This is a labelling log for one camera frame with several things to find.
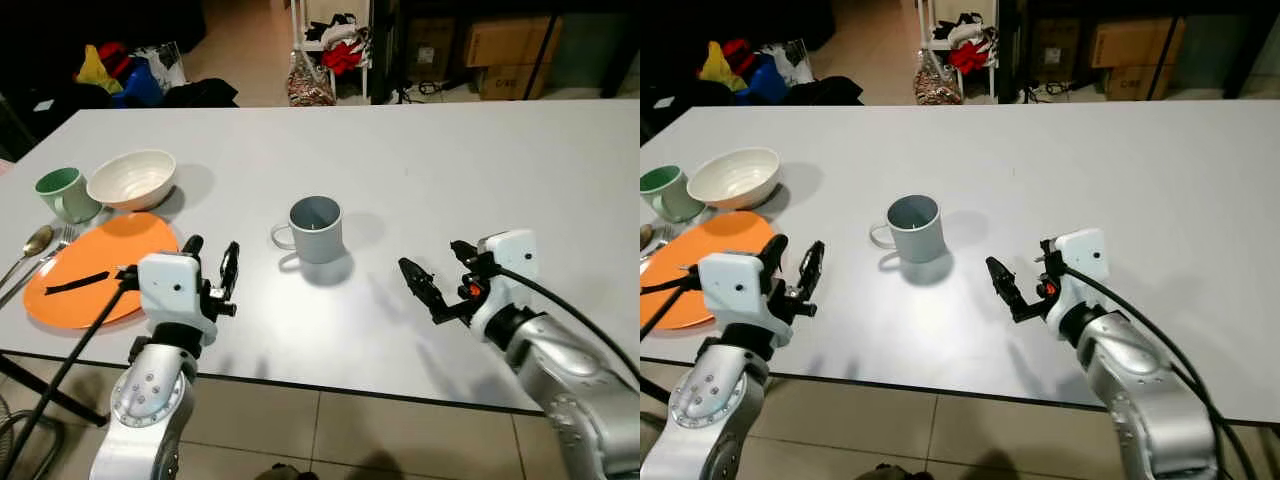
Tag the white plastic bag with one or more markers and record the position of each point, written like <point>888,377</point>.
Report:
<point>162,62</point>
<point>797,60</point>

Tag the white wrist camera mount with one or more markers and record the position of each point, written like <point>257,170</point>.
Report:
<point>170,285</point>
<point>730,290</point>
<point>1085,255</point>
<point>512,255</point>

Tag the blue bag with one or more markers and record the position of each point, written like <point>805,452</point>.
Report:
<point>765,82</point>
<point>140,85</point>

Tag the black table leg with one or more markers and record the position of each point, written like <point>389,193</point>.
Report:
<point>652,388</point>
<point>45,390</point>

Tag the dark tall cardboard box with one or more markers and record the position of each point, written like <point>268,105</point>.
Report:
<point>430,45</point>
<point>1055,45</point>

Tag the grey mug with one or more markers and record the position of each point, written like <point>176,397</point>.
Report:
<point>315,232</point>
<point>915,232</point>

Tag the white ceramic bowl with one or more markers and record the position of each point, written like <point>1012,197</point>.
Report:
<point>132,178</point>
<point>735,178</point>

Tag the large brown cardboard box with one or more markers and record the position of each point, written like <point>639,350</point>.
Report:
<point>500,42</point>
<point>1130,42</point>

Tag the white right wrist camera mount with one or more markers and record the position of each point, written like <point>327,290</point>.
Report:
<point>512,255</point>
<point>1085,255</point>

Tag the black bag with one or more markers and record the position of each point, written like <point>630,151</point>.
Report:
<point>200,94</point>
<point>825,93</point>

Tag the red cloth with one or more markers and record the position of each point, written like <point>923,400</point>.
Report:
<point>342,56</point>
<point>968,56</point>

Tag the metal fork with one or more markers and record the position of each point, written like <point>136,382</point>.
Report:
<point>45,262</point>
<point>662,241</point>

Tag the yellow cloth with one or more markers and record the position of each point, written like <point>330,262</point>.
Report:
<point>97,72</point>
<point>722,68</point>

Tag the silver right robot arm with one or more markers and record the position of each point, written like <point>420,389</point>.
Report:
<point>1150,400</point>
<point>575,390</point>

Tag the metal spoon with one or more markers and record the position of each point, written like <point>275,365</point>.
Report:
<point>37,243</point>
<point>646,238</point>

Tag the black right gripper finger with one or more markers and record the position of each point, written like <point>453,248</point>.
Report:
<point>1050,252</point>
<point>467,256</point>
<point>1007,286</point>
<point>422,283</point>

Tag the green ceramic mug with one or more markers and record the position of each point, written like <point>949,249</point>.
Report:
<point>65,195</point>
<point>680,198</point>

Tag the orange plate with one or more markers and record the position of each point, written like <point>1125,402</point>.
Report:
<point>100,255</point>
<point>720,248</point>

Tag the patterned brown bag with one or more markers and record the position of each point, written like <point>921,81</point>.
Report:
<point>937,88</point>
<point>310,88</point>

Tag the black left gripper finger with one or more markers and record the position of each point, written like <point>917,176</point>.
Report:
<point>775,250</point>
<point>230,268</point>
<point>192,247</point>
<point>813,268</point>

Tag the white metal rack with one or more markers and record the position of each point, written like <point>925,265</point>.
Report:
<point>925,20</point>
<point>298,20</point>

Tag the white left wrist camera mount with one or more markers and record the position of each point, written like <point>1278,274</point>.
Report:
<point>170,285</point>
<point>730,290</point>

